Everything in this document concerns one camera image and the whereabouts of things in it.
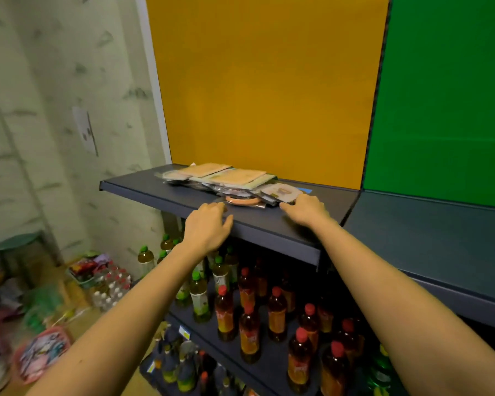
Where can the group of small dark bottles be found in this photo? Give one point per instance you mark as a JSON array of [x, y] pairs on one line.
[[181, 369]]

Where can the green round stool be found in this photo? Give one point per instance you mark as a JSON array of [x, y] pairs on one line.
[[18, 243]]

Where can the pack of clear water bottles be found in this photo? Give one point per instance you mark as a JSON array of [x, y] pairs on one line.
[[112, 284]]

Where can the basket of colourful snacks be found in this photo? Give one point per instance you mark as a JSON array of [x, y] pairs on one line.
[[86, 268]]

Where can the dark grey metal shelf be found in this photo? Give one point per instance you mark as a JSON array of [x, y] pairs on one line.
[[445, 247], [272, 356], [264, 226]]

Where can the blue shelf label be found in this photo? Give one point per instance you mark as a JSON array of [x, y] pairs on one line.
[[304, 190]]

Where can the person's right hand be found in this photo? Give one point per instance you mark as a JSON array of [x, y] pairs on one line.
[[309, 212]]

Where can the white packet with tan print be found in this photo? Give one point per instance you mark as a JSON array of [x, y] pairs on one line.
[[281, 191]]

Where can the yellow back panel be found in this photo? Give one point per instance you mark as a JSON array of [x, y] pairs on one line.
[[268, 82]]

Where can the pink printed packet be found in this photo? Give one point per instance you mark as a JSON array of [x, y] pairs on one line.
[[43, 353]]

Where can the person's left hand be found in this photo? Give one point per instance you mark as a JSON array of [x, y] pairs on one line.
[[204, 230]]

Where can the yellow and blue price tag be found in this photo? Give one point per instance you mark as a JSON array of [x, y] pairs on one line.
[[184, 332]]

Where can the person's left forearm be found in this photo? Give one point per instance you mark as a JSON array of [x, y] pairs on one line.
[[136, 317]]

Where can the person's right forearm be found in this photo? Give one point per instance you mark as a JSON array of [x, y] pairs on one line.
[[400, 309]]

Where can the green soda bottles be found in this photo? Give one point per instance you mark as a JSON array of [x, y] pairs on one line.
[[380, 373]]

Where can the pile of flat clear packets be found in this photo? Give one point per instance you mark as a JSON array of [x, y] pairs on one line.
[[231, 177]]

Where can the person's left thumb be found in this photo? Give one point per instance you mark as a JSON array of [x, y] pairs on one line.
[[228, 224]]

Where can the person's right thumb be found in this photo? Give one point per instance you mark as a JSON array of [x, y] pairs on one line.
[[287, 208]]

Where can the group of red-capped tea bottles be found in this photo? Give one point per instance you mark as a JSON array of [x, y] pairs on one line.
[[277, 315]]

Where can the green back panel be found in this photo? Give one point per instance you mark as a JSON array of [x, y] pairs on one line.
[[449, 98]]

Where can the group of green-capped drink bottles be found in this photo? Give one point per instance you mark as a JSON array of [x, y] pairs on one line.
[[199, 299]]

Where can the green plastic bags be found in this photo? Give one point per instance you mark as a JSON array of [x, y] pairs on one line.
[[45, 303]]

